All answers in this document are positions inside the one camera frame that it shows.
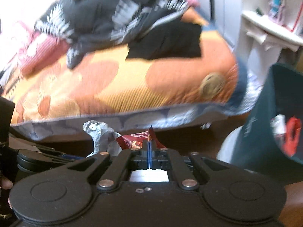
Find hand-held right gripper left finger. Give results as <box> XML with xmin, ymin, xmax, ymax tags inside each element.
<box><xmin>67</xmin><ymin>140</ymin><xmax>149</xmax><ymax>191</ymax></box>

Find orange floral bedspread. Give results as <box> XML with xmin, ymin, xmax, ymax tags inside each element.
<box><xmin>0</xmin><ymin>12</ymin><xmax>263</xmax><ymax>145</ymax></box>

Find pink pen holder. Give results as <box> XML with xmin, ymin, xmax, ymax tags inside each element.
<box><xmin>267</xmin><ymin>0</ymin><xmax>287</xmax><ymax>25</ymax></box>

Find white corner shelf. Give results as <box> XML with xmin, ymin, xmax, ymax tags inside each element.
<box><xmin>240</xmin><ymin>11</ymin><xmax>303</xmax><ymax>76</ymax></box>

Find black cloth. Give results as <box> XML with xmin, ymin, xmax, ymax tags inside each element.
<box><xmin>125</xmin><ymin>16</ymin><xmax>203</xmax><ymax>61</ymax></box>

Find red crumpled wrapper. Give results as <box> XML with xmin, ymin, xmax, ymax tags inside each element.
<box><xmin>283</xmin><ymin>116</ymin><xmax>302</xmax><ymax>156</ymax></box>

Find white crumpled papers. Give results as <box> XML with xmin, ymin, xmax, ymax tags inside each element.
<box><xmin>246</xmin><ymin>30</ymin><xmax>301</xmax><ymax>51</ymax></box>

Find red-bordered paper sheet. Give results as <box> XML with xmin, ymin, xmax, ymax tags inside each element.
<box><xmin>279</xmin><ymin>0</ymin><xmax>303</xmax><ymax>35</ymax></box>

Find white crumpled wrapper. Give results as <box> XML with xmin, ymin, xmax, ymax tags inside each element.
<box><xmin>271</xmin><ymin>115</ymin><xmax>287</xmax><ymax>145</ymax></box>

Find pink striped pillow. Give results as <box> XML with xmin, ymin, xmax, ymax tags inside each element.
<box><xmin>14</xmin><ymin>21</ymin><xmax>71</xmax><ymax>76</ymax></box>

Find white wardrobe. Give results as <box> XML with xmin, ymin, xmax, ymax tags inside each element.
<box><xmin>189</xmin><ymin>0</ymin><xmax>244</xmax><ymax>50</ymax></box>

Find silver foil wrapper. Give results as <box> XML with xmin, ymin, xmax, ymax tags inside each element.
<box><xmin>83</xmin><ymin>120</ymin><xmax>121</xmax><ymax>158</ymax></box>

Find red snack wrapper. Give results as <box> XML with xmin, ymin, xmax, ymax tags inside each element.
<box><xmin>115</xmin><ymin>125</ymin><xmax>167</xmax><ymax>150</ymax></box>

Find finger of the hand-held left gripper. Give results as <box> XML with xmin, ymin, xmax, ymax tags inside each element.
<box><xmin>53</xmin><ymin>154</ymin><xmax>87</xmax><ymax>164</ymax></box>
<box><xmin>35</xmin><ymin>145</ymin><xmax>71</xmax><ymax>157</ymax></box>

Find teal trash bin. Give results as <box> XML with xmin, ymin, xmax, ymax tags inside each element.
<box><xmin>233</xmin><ymin>63</ymin><xmax>303</xmax><ymax>185</ymax></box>

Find dark leaf-print blanket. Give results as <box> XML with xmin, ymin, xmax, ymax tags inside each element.
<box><xmin>34</xmin><ymin>0</ymin><xmax>190</xmax><ymax>70</ymax></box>

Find person's left hand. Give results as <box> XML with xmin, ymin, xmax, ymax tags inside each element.
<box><xmin>0</xmin><ymin>177</ymin><xmax>13</xmax><ymax>209</ymax></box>

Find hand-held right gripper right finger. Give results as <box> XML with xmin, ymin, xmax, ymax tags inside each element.
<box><xmin>150</xmin><ymin>140</ymin><xmax>231</xmax><ymax>191</ymax></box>

